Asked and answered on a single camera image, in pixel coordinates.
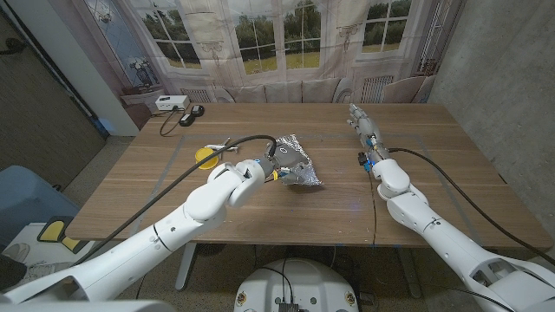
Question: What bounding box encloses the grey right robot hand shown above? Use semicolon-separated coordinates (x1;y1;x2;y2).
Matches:
346;102;391;163

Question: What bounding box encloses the blue chair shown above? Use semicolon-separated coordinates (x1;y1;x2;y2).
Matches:
0;164;82;249

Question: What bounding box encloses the printed window backdrop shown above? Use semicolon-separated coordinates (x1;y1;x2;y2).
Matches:
47;0;468;106

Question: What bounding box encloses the white power strip box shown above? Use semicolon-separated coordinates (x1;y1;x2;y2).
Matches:
154;94;191;112

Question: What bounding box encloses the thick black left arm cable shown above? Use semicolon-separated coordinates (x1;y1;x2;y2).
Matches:
70;134;279;267

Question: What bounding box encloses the grey table leg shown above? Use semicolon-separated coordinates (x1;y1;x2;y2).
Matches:
395;247;422;300
174;242;199;292

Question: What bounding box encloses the black power strip cable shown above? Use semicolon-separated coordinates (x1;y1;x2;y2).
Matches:
158;105;186;138

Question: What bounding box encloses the yellow cup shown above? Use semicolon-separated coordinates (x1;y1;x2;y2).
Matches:
193;146;221;171

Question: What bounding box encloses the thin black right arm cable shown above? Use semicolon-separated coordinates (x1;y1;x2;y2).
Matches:
367;170;379;247

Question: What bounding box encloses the black torso cable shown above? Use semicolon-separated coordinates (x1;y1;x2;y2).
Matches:
258;258;297;305

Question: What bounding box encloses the aluminum foil sheet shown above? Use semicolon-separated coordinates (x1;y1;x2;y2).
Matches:
272;133;324;188

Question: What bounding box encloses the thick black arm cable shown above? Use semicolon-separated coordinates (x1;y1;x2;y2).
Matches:
70;134;279;267
387;146;555;267

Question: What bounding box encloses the yellow black foot pedal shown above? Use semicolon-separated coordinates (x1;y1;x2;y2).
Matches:
36;215;75;244
60;236;90;256

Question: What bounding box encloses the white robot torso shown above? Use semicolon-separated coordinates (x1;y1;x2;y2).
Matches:
233;257;361;312

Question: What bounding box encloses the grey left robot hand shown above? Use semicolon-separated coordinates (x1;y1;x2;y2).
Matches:
264;144;311;186

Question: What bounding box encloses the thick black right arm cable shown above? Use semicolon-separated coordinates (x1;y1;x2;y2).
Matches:
387;146;555;267

